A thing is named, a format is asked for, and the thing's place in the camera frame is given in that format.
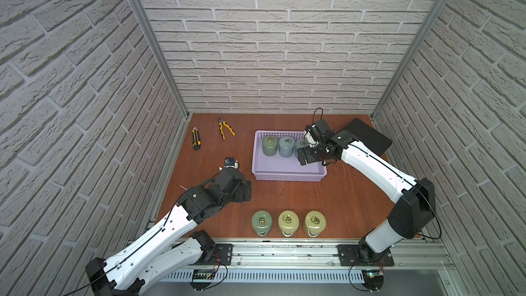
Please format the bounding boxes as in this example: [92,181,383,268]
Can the light blue canister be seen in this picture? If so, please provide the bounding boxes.
[294,139,310,158]
[278,136,296,158]

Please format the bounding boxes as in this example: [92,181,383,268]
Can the dark green canister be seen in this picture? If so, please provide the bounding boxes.
[251,210,273,237]
[262,134,279,156]

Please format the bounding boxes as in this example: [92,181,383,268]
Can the yellow-green canister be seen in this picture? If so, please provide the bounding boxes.
[278,210,300,238]
[303,210,327,238]

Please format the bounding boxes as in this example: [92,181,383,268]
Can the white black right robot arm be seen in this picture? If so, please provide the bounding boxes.
[297,125,436,265]

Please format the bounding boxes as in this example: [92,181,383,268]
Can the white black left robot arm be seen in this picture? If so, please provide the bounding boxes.
[86,166,251,295]

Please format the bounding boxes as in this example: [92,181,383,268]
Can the lilac perforated plastic basket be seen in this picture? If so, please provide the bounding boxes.
[251,130,327,182]

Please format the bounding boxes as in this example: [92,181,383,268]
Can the black plastic tool case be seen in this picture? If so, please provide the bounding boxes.
[342,118,393,156]

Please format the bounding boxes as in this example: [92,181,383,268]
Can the yellow black utility knife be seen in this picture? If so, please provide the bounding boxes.
[192,127,201,150]

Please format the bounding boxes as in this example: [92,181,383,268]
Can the yellow black pliers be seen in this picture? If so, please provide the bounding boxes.
[218,117,236,140]

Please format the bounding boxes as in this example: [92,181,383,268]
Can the left controller board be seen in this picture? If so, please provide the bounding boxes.
[190,269,218,291]

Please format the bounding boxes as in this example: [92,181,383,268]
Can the controller board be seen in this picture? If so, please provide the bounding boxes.
[362,270,384,293]
[190,269,218,291]

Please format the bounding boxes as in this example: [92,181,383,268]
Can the right controller board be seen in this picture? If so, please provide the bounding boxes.
[362,270,384,293]

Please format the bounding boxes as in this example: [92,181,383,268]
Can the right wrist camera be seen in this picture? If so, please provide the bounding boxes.
[304,119,335,146]

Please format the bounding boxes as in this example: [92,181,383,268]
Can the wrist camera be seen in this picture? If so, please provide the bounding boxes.
[304,119,335,146]
[220,157,239,170]

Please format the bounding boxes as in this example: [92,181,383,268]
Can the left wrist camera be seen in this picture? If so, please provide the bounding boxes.
[220,157,239,170]

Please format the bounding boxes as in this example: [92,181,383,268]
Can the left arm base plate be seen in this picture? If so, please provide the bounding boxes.
[193,243,233,266]

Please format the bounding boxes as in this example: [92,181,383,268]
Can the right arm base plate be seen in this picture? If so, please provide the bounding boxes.
[336,244,395,267]

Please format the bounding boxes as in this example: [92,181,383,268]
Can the aluminium frame post right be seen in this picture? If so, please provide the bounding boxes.
[370,0,449,121]

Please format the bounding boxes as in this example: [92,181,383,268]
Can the aluminium frame post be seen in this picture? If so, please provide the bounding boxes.
[370,0,449,121]
[128,0,190,120]

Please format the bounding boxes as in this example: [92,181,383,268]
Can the aluminium frame post left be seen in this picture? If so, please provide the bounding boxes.
[128,0,190,120]

